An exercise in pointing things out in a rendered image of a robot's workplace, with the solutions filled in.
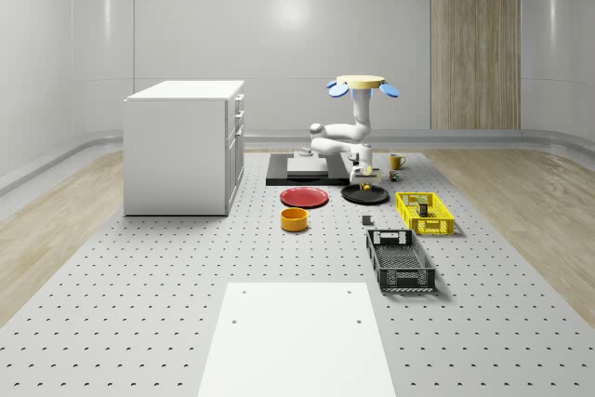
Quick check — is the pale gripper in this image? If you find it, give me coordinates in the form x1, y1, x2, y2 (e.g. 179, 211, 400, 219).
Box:
349, 168, 383, 191

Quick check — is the black plate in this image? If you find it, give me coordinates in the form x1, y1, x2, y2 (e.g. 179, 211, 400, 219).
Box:
339, 183, 391, 206

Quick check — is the red plate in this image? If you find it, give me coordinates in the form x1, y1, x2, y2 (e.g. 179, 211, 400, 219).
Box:
279, 186, 330, 209

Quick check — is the yellow basket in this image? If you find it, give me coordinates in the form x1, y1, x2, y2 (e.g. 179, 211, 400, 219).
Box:
394, 191, 456, 236

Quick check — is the yellow bowl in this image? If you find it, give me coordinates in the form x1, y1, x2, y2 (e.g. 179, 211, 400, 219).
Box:
279, 206, 310, 233

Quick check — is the black stove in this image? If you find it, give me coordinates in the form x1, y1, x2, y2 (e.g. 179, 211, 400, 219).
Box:
264, 145, 355, 187

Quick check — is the tan drone with blue rotors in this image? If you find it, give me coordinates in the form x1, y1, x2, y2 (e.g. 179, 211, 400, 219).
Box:
324, 73, 403, 100

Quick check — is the dark grey basket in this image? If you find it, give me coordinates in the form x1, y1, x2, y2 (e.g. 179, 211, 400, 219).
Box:
364, 228, 439, 295

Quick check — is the white board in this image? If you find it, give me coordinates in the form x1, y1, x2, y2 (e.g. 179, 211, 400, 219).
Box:
196, 281, 398, 397

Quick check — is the white cabinet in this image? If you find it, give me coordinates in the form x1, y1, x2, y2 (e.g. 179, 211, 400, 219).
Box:
122, 79, 246, 218

